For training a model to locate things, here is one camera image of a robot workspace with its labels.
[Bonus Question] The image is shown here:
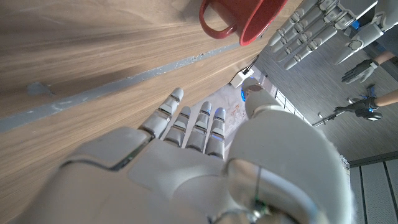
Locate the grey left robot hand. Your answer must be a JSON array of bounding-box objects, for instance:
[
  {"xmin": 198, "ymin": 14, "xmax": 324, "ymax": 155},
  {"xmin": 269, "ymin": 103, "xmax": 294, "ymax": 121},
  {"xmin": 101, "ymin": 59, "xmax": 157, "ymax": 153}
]
[{"xmin": 267, "ymin": 0, "xmax": 398, "ymax": 71}]

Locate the black gloved person hand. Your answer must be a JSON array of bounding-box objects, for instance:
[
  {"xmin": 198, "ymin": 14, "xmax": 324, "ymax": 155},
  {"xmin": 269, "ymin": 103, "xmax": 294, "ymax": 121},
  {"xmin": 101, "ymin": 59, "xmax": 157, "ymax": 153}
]
[{"xmin": 334, "ymin": 96, "xmax": 383, "ymax": 121}]

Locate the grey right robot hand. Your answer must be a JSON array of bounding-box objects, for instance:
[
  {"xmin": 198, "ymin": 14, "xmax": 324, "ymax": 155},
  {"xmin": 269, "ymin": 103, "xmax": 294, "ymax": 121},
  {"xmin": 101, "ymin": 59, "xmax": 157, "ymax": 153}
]
[{"xmin": 9, "ymin": 80, "xmax": 355, "ymax": 224}]

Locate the black power strip cable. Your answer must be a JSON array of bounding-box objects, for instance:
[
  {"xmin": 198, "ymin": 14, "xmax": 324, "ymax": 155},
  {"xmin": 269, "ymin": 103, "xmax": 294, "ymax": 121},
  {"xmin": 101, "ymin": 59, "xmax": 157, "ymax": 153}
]
[{"xmin": 242, "ymin": 55, "xmax": 261, "ymax": 75}]

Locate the red cup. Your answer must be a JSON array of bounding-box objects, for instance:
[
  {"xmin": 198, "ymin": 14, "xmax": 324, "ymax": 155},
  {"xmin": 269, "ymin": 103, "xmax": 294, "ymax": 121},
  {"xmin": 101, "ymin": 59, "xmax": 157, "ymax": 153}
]
[{"xmin": 198, "ymin": 0, "xmax": 289, "ymax": 47}]

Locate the person forearm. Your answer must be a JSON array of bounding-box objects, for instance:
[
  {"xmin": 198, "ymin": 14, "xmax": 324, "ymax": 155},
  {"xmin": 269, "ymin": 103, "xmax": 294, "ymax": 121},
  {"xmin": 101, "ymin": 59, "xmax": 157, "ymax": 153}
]
[
  {"xmin": 374, "ymin": 50, "xmax": 398, "ymax": 65},
  {"xmin": 375, "ymin": 90, "xmax": 398, "ymax": 107}
]

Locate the grey gloved person hand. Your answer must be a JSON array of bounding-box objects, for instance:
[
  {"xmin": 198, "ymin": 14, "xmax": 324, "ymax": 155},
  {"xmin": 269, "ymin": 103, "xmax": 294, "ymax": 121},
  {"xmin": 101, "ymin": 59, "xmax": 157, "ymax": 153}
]
[{"xmin": 341, "ymin": 58, "xmax": 379, "ymax": 85}]

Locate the white power strip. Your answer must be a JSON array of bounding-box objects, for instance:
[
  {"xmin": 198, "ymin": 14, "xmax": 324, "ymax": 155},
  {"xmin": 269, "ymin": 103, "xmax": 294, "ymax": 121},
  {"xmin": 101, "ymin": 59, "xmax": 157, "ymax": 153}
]
[{"xmin": 229, "ymin": 68, "xmax": 249, "ymax": 89}]

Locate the grey tape outline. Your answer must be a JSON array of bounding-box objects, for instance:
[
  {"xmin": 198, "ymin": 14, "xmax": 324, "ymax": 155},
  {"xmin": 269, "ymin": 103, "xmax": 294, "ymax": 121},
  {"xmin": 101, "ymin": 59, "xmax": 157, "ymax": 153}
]
[{"xmin": 0, "ymin": 42, "xmax": 242, "ymax": 133}]

